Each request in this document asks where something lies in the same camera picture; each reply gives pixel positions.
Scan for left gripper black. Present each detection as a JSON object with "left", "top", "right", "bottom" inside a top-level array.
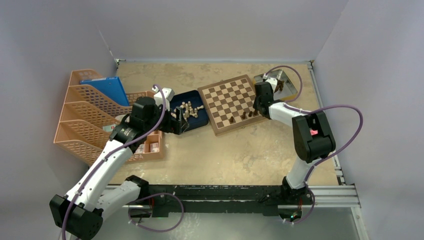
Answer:
[{"left": 144, "top": 101, "right": 188, "bottom": 135}]

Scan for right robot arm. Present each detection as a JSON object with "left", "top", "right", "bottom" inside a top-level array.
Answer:
[{"left": 253, "top": 81, "right": 336, "bottom": 204}]

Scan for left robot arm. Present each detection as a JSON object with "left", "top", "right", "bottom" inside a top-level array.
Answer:
[{"left": 49, "top": 96, "right": 189, "bottom": 240}]

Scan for wooden chess board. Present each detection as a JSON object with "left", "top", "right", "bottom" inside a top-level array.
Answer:
[{"left": 197, "top": 74, "right": 266, "bottom": 136}]

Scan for yellow metal tin tray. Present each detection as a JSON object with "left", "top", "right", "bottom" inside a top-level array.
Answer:
[{"left": 267, "top": 69, "right": 298, "bottom": 102}]

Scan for dark blue square tray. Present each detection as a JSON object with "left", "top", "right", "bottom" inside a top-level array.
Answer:
[{"left": 170, "top": 90, "right": 209, "bottom": 133}]

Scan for peach desk organizer tray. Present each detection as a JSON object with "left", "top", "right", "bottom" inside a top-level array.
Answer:
[{"left": 127, "top": 130, "right": 165, "bottom": 164}]

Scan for blue folder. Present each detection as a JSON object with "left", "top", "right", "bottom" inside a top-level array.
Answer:
[{"left": 79, "top": 76, "right": 130, "bottom": 107}]

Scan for peach file rack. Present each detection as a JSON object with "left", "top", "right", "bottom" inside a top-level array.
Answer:
[{"left": 53, "top": 69, "right": 131, "bottom": 165}]

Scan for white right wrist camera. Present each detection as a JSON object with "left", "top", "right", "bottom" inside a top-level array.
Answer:
[{"left": 264, "top": 77, "right": 281, "bottom": 94}]

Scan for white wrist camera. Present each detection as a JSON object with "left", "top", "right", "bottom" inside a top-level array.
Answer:
[
  {"left": 264, "top": 77, "right": 281, "bottom": 94},
  {"left": 152, "top": 87, "right": 175, "bottom": 110}
]

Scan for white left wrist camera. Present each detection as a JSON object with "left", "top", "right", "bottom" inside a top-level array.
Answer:
[{"left": 152, "top": 87, "right": 175, "bottom": 110}]

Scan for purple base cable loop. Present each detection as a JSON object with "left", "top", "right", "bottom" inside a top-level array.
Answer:
[{"left": 127, "top": 192, "right": 185, "bottom": 233}]

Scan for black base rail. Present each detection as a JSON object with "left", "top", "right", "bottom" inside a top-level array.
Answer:
[{"left": 102, "top": 183, "right": 362, "bottom": 220}]

